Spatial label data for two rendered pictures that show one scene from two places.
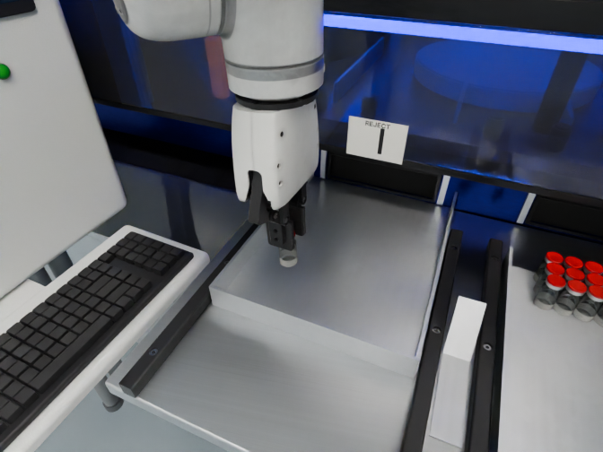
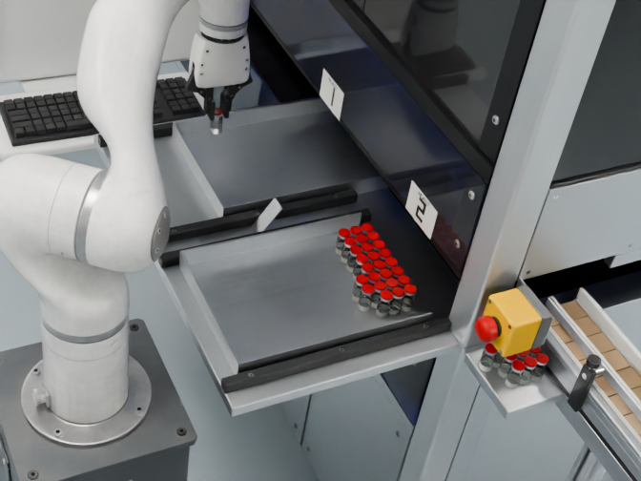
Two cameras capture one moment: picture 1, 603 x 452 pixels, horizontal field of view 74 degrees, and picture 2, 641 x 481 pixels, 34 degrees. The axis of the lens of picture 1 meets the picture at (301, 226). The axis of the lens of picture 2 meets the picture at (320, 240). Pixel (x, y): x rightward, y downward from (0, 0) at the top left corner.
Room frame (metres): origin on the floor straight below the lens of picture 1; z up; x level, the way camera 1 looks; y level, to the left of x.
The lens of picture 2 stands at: (-0.83, -1.05, 2.13)
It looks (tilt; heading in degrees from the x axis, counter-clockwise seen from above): 42 degrees down; 34
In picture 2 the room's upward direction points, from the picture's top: 10 degrees clockwise
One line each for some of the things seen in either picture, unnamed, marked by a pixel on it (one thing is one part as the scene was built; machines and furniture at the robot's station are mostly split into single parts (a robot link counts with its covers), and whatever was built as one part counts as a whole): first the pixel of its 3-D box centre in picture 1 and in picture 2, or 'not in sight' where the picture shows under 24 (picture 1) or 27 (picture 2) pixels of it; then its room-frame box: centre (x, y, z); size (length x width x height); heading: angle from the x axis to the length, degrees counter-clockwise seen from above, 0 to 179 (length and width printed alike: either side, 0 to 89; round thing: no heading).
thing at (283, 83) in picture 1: (276, 71); (224, 22); (0.36, 0.02, 1.17); 0.09 x 0.08 x 0.03; 154
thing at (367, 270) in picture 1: (349, 241); (280, 155); (0.44, -0.07, 0.90); 0.34 x 0.26 x 0.04; 156
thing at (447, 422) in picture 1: (459, 364); (240, 223); (0.23, -0.17, 0.91); 0.14 x 0.03 x 0.06; 157
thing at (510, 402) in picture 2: not in sight; (520, 374); (0.35, -0.69, 0.87); 0.14 x 0.13 x 0.02; 156
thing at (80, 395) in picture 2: not in sight; (86, 355); (-0.18, -0.25, 0.95); 0.19 x 0.19 x 0.18
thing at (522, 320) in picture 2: not in sight; (513, 321); (0.31, -0.66, 1.00); 0.08 x 0.07 x 0.07; 156
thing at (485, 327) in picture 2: not in sight; (489, 328); (0.27, -0.64, 1.00); 0.04 x 0.04 x 0.04; 66
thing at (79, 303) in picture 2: not in sight; (59, 240); (-0.19, -0.22, 1.16); 0.19 x 0.12 x 0.24; 117
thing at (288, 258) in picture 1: (287, 248); (217, 121); (0.35, 0.02, 0.97); 0.02 x 0.02 x 0.04
